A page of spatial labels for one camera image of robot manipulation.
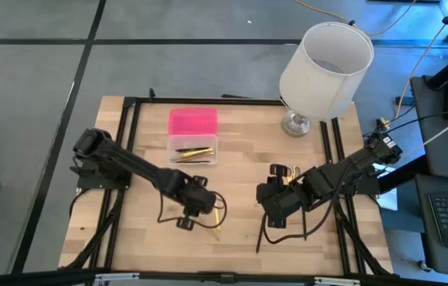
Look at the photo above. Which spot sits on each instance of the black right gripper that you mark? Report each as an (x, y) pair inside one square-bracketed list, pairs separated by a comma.
[(283, 198)]

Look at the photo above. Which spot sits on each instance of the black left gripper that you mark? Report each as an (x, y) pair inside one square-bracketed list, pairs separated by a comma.
[(198, 200)]

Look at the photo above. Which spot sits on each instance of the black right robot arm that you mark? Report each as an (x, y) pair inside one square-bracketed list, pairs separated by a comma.
[(351, 165)]

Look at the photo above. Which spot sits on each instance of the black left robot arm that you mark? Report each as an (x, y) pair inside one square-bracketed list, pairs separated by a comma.
[(136, 165)]

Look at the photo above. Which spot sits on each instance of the clear plastic box pink lid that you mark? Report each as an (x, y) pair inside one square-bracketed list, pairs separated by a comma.
[(192, 121)]

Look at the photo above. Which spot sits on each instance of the white shade table lamp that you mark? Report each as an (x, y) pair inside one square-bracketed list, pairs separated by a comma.
[(319, 79)]

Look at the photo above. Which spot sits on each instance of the black side desk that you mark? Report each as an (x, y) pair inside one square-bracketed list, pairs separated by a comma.
[(434, 159), (426, 246)]

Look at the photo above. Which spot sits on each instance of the black rig crossbeam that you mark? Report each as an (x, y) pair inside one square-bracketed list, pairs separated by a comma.
[(49, 278)]

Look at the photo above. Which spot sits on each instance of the black caster wheel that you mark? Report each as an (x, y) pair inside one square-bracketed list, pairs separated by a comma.
[(424, 266)]

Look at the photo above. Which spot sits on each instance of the black aluminium table frame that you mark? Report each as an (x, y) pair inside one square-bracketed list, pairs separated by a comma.
[(208, 101)]

